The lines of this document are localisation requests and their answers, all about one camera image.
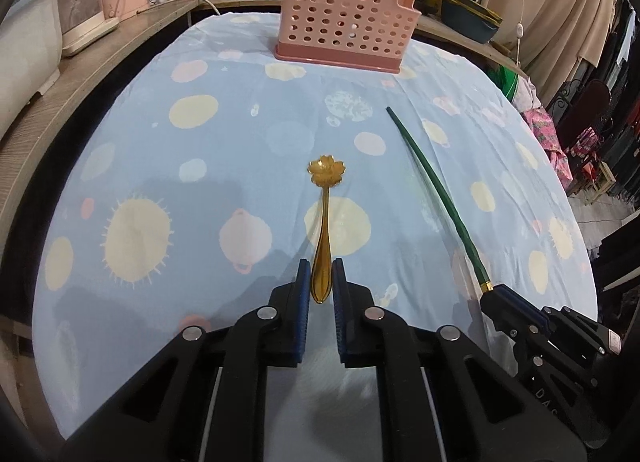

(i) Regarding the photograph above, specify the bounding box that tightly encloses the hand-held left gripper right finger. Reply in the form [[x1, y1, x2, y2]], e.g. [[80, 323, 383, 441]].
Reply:
[[331, 257, 587, 462]]

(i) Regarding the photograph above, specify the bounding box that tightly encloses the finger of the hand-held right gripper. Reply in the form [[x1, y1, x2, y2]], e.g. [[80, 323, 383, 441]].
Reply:
[[479, 289, 544, 343], [491, 284, 549, 324]]

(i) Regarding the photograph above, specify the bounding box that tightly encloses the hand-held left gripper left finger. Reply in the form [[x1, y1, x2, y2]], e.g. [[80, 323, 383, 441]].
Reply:
[[59, 258, 312, 462]]

